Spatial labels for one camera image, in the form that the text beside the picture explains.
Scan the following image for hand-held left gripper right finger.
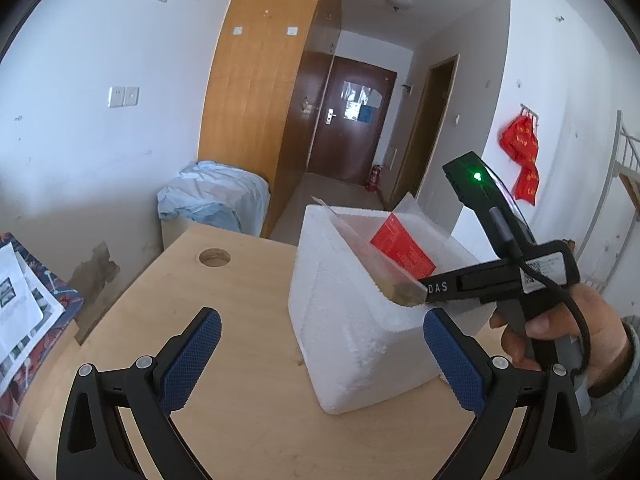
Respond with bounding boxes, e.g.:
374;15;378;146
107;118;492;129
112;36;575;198
422;307;588;480

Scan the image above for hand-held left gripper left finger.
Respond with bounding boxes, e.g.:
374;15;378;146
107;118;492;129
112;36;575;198
56;307;222;480

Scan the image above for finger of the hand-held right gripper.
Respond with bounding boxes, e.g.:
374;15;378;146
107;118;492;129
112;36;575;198
417;259;523;307

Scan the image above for clear packet with red label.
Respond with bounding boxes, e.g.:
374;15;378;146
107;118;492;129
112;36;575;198
311;192;436;308

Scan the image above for white foam box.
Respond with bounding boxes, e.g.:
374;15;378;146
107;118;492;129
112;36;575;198
288;204;493;415

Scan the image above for person's right forearm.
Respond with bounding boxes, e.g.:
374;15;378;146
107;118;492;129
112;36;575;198
575;315;640;461

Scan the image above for person's right hand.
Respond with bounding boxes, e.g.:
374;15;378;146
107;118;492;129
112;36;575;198
489;282;631;396

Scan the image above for red cloth bag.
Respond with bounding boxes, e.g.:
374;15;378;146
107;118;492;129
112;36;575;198
500;116;536;158
514;165;540;206
520;132;542;168

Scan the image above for brown side door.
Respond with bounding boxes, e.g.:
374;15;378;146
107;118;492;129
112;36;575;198
400;55;460;206

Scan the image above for grey metal bunk bed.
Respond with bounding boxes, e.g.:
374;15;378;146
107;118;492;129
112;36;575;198
575;110;640;291

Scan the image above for papers on patterned cloth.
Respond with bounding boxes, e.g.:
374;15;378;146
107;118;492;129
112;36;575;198
0;232;86;431

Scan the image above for dark brown entrance door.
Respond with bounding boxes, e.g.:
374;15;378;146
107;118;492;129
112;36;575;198
306;55;398;183

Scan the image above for white notice papers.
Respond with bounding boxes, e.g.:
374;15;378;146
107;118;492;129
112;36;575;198
341;82;383;123

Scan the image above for printed paper sheets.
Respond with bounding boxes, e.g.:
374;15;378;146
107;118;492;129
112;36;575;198
0;242;65;396

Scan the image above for wooden wardrobe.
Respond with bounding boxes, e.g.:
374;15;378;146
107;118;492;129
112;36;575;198
197;0;343;238

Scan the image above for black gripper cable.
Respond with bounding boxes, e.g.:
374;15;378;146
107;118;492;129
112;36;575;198
487;206;594;376

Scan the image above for white double wall socket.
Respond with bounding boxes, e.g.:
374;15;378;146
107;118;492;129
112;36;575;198
108;85;140;108

